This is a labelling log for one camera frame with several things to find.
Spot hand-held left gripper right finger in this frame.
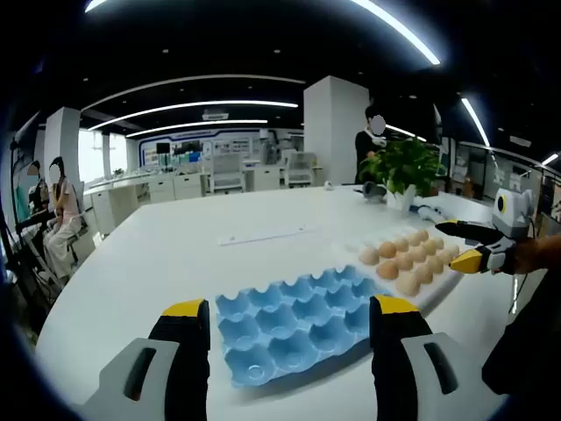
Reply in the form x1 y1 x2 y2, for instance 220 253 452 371
369 294 509 421

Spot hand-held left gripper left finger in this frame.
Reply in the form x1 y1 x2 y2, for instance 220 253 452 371
81 297 211 421

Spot cluster of brown eggs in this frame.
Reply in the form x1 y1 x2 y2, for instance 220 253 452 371
358 229 461 296

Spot blue egg tray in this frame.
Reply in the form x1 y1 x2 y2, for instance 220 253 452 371
214 265 395 389

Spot white plastic egg holder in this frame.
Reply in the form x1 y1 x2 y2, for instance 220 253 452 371
335 223 474 310

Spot person's right hand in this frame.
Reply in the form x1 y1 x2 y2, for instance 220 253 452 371
503 236 543 276

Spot white blue device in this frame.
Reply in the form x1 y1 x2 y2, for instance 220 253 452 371
409 202 452 223

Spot white table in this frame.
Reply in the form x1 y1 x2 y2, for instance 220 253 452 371
34 182 547 421

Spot green potted plant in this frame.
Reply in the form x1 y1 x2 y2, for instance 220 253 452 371
358 136 444 216

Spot ceiling light strip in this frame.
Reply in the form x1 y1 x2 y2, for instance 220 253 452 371
350 0 442 66
459 96 492 149
125 118 269 139
89 99 300 132

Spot person's dark clothing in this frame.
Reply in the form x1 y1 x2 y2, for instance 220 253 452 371
481 262 561 398

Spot grey gadget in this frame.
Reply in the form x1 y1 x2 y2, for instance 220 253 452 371
361 180 389 205

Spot white flat strip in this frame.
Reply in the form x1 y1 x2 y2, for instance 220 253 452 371
217 223 317 246

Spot white lab counter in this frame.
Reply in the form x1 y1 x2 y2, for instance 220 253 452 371
82 168 211 238

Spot white square pillar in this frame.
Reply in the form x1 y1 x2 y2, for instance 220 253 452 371
45 107 82 185
303 75 370 188

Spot white office chair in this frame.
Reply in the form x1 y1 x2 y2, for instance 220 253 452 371
285 151 317 189
210 153 245 194

